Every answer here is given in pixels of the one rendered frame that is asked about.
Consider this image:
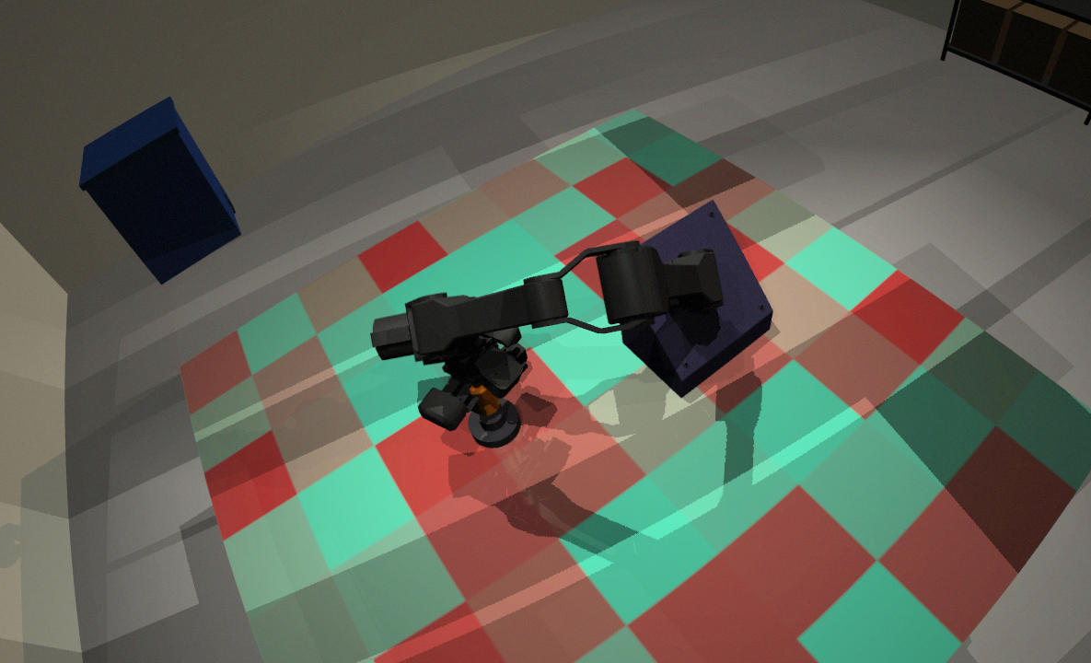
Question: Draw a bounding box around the orange knob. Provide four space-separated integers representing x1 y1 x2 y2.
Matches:
470 382 499 415

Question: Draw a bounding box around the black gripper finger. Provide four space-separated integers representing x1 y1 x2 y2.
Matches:
443 384 481 414

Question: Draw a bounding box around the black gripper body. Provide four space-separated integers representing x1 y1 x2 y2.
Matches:
418 327 521 431

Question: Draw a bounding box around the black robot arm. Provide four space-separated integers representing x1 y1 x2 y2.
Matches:
370 241 724 399

